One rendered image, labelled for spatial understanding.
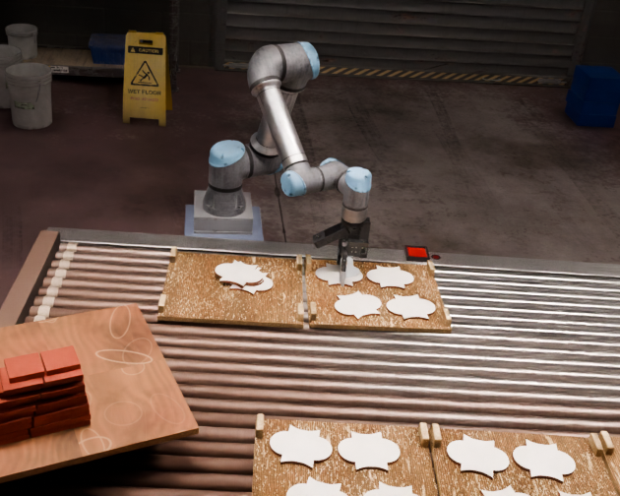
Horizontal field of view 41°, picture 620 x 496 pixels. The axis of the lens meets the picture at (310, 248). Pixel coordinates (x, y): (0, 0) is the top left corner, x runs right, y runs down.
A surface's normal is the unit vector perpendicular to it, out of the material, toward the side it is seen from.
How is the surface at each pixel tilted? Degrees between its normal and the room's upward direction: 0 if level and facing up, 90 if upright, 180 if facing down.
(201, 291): 0
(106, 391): 0
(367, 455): 0
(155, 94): 77
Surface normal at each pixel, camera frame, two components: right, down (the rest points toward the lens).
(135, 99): 0.05, 0.33
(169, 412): 0.09, -0.86
